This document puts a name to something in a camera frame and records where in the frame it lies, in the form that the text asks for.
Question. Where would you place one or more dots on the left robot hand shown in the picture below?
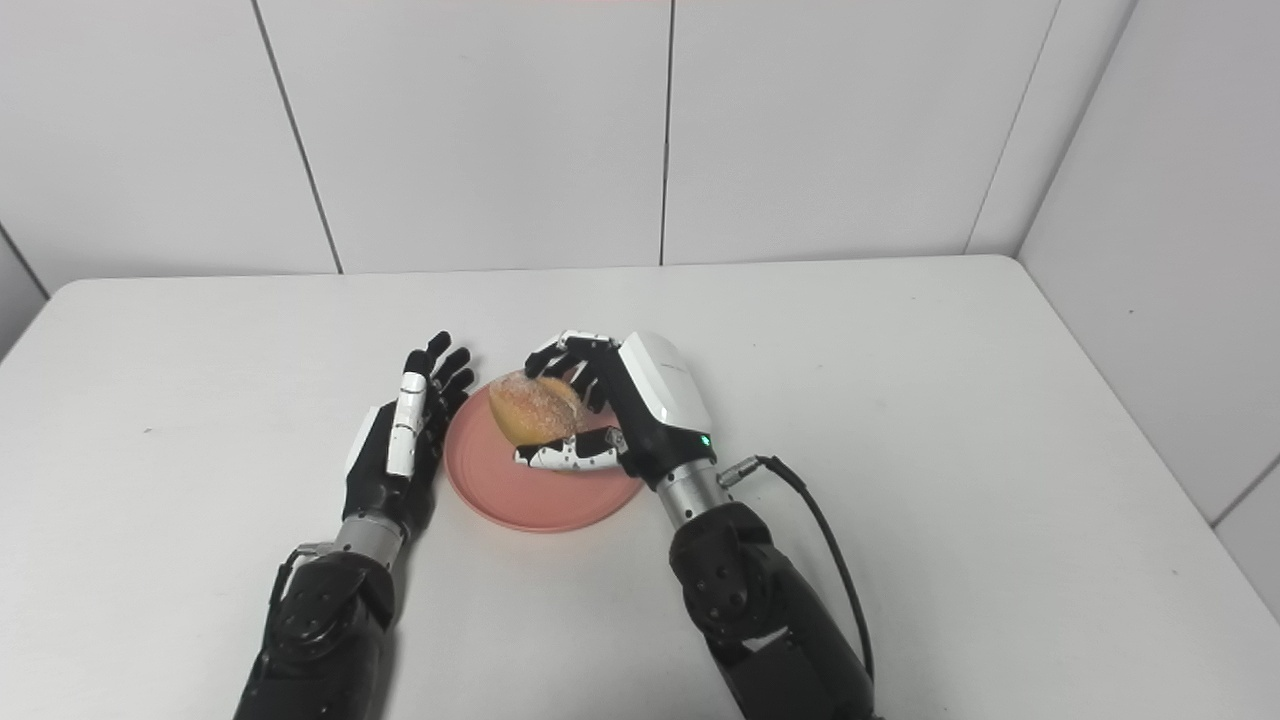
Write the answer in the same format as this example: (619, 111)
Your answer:
(400, 450)

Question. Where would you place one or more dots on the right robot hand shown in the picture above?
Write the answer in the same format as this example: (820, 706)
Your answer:
(640, 410)

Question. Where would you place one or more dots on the golden bread roll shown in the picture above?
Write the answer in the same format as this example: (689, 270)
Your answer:
(535, 408)

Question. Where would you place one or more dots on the pink plate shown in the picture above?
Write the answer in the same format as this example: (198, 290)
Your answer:
(545, 490)

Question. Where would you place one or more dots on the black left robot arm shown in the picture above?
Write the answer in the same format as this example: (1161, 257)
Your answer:
(320, 630)

